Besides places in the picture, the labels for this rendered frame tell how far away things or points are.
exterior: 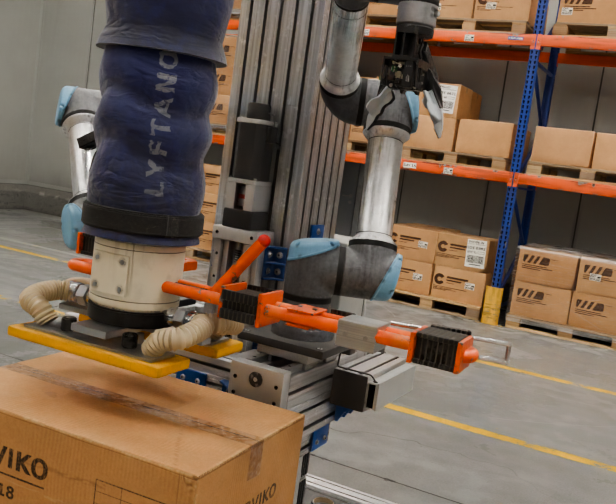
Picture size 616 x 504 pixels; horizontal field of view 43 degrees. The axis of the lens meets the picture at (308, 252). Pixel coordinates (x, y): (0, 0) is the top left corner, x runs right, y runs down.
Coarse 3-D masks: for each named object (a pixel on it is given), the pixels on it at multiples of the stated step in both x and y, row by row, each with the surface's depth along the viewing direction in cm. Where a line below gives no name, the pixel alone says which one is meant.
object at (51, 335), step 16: (64, 320) 142; (16, 336) 143; (32, 336) 141; (48, 336) 140; (64, 336) 140; (80, 336) 141; (128, 336) 136; (80, 352) 136; (96, 352) 135; (112, 352) 135; (128, 352) 135; (128, 368) 132; (144, 368) 131; (160, 368) 130; (176, 368) 135
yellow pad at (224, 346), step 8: (80, 320) 160; (144, 336) 154; (224, 336) 156; (208, 344) 149; (216, 344) 150; (224, 344) 151; (232, 344) 152; (240, 344) 155; (192, 352) 150; (200, 352) 148; (208, 352) 148; (216, 352) 147; (224, 352) 149; (232, 352) 152
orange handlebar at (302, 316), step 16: (80, 272) 151; (176, 288) 141; (192, 288) 140; (208, 288) 143; (288, 304) 137; (304, 304) 137; (288, 320) 132; (304, 320) 130; (320, 320) 129; (336, 320) 129; (384, 336) 125; (400, 336) 124; (464, 352) 120
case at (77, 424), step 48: (0, 384) 150; (48, 384) 153; (96, 384) 157; (144, 384) 161; (192, 384) 166; (0, 432) 137; (48, 432) 132; (96, 432) 132; (144, 432) 135; (192, 432) 138; (240, 432) 142; (288, 432) 150; (0, 480) 138; (48, 480) 133; (96, 480) 129; (144, 480) 125; (192, 480) 121; (240, 480) 134; (288, 480) 154
